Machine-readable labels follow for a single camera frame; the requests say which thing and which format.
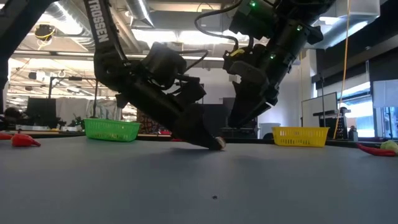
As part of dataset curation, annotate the black computer monitor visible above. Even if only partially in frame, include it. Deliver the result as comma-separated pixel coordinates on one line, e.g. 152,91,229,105
24,97,58,129

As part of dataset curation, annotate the long ceiling light strip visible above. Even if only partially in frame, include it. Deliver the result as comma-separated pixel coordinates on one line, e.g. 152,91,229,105
9,49,97,62

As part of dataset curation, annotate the dark bottle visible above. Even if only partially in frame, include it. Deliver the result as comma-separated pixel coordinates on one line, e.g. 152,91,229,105
348,125,359,142

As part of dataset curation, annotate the smooth silver round duct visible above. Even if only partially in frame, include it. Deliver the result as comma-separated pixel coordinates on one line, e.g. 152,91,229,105
124,0,155,28

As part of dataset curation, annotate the black perforated stand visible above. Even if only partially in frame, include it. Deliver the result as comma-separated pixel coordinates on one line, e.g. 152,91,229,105
312,107,352,140

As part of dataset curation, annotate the grey draped sheet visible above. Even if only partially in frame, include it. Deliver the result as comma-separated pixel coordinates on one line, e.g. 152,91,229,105
55,97,123,125

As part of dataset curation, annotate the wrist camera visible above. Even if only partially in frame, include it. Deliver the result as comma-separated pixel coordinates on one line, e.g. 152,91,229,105
175,76,208,107
222,45,261,82

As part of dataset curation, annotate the white board panel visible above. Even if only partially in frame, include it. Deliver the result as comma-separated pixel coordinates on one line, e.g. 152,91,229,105
300,91,339,128

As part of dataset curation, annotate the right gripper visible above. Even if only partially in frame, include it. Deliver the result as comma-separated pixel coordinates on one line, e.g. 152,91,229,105
228,21,325,129

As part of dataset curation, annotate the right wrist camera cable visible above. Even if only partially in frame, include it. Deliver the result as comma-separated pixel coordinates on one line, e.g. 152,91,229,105
194,0,244,50

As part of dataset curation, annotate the light green round fruit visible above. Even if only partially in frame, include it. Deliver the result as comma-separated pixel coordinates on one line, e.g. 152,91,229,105
379,139,398,154

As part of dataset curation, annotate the yellow black cable reel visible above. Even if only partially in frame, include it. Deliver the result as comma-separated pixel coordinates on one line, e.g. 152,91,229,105
33,24,57,43

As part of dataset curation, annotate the grey table mat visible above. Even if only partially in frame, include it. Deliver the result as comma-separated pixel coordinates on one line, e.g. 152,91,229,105
0,135,398,224

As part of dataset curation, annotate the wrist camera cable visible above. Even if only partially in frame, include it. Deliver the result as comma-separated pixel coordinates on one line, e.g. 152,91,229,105
194,0,244,50
177,49,210,72

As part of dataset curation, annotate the silver ribbed air duct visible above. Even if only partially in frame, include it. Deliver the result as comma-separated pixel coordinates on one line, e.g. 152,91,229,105
46,0,97,52

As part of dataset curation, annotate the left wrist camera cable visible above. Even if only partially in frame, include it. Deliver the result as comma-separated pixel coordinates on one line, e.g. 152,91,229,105
177,49,210,72

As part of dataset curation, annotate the grey ceiling unit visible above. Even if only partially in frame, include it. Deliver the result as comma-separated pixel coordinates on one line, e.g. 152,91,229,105
198,9,224,32

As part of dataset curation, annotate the black gantry frame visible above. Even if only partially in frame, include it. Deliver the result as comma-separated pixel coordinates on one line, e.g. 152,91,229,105
48,76,100,110

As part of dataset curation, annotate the grey waste bin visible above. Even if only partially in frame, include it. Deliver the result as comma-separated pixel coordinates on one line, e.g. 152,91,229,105
259,122,282,139

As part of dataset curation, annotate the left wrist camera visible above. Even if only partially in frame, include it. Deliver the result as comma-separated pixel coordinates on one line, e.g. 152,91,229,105
175,76,208,107

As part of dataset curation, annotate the silver rectangular air duct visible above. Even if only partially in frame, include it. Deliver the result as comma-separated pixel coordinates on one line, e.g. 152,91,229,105
306,0,382,50

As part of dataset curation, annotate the yellow plastic basket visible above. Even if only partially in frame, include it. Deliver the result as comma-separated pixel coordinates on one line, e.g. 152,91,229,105
272,126,330,148

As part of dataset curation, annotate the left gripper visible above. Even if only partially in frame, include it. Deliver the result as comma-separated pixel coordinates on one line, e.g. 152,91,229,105
114,73,226,151

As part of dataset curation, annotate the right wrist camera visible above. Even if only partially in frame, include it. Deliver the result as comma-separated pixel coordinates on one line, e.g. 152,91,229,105
222,45,261,82

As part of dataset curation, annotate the yellow hanging cord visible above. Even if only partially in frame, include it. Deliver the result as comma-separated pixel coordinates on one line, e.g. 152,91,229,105
332,0,351,140

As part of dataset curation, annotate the green plastic basket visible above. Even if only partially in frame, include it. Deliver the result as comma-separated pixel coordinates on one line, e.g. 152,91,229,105
83,118,142,143

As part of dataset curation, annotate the tan mushroom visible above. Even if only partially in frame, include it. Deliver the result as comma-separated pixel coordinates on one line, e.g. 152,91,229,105
215,136,227,151

